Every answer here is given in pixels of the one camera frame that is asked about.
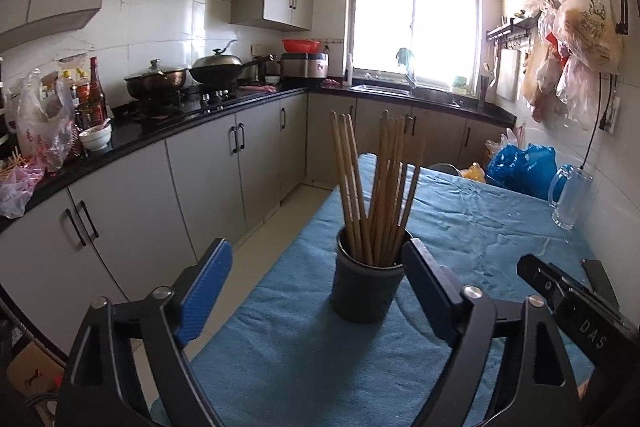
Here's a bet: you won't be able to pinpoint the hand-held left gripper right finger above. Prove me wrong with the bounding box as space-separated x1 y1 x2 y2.
401 238 585 427

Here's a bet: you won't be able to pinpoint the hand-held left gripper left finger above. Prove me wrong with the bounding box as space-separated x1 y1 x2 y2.
54 237 234 427

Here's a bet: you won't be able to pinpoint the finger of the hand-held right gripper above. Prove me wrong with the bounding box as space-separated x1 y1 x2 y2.
582 259 623 308
517 254 583 312

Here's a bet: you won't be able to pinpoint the black chopstick holder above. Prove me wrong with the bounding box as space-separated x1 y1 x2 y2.
332 227 415 324

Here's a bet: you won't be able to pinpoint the bundle of wooden chopsticks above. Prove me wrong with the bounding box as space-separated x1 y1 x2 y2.
330 109 426 268

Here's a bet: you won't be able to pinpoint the clear glass mug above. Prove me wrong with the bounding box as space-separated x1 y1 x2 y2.
548 164 594 230

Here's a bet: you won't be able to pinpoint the grey base cabinets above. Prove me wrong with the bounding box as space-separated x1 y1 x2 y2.
0 89 516 353

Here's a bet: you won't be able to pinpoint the blue plastic bag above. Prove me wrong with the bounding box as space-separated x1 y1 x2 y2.
486 144 526 188
520 146 557 200

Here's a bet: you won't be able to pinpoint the blue tablecloth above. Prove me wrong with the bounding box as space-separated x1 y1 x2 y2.
150 152 613 427

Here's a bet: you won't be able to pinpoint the white plastic bag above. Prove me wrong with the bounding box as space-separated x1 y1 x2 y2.
485 129 521 158

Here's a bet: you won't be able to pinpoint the black kitchen countertop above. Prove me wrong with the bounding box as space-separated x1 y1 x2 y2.
0 82 516 233

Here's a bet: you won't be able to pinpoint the gas stove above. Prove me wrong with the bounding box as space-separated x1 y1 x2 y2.
120 87 251 115

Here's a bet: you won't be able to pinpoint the white mortar bowl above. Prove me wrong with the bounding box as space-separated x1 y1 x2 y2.
79 119 113 152

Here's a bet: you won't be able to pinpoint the cardboard box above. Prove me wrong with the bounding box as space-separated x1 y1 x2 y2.
5 341 66 408

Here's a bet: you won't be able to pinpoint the white cutting board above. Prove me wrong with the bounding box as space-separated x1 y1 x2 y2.
496 49 523 102

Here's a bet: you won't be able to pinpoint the steel sink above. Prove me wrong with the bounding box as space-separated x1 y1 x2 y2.
350 83 413 96

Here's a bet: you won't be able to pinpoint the cluster of hanging plastic bags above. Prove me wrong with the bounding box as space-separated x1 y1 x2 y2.
520 0 608 132

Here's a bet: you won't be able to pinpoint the pink plastic bag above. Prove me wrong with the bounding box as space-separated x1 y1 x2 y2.
0 164 46 219

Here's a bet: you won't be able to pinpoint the metal stockpot with lid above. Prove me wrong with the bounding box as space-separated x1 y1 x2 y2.
124 59 188 100

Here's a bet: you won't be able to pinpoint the black wok with lid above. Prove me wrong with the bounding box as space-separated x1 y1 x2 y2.
189 48 276 86

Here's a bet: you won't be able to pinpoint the dark sauce bottle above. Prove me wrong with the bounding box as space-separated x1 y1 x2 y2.
87 57 109 122

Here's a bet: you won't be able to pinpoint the red print plastic bag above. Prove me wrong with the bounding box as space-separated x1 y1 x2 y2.
17 69 76 172

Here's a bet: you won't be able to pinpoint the silver rice cooker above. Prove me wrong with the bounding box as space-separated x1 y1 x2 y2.
280 52 329 80

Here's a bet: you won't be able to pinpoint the printed plastic bag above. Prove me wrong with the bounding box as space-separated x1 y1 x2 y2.
552 0 623 75

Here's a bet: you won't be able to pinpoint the yellow oil bottle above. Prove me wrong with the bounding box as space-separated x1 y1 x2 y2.
57 67 88 108

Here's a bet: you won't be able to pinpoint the red plastic basin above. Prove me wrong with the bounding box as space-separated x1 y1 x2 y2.
282 39 322 54

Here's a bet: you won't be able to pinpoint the kitchen window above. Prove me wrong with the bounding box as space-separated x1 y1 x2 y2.
345 0 483 90

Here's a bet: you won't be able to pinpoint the wall socket with plug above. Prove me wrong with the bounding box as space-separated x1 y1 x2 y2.
599 96 622 134

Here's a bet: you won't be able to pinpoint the metal wall rack shelf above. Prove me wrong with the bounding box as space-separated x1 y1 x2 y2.
487 14 543 48

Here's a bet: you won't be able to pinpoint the small wall cabinet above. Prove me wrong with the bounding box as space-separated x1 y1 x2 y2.
231 0 315 32

